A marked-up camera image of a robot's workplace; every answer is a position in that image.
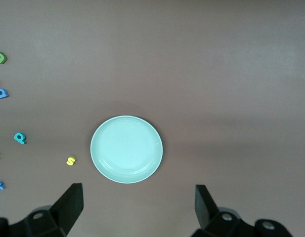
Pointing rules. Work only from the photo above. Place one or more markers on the brown table cover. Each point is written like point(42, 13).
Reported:
point(216, 74)

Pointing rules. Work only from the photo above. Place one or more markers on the yellow foam letter s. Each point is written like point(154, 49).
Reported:
point(71, 161)

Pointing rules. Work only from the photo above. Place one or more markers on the green plate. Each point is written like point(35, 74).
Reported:
point(126, 149)

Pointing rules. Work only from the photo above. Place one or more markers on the teal foam letter p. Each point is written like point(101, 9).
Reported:
point(20, 138)

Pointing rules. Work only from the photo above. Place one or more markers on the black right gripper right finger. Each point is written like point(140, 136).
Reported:
point(207, 212)

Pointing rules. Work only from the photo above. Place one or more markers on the green foam letter u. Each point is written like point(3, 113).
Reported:
point(2, 59)

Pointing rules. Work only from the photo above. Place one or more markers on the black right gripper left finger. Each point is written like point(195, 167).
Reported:
point(65, 209)

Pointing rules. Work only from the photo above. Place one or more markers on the blue foam letter g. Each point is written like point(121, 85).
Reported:
point(1, 95)

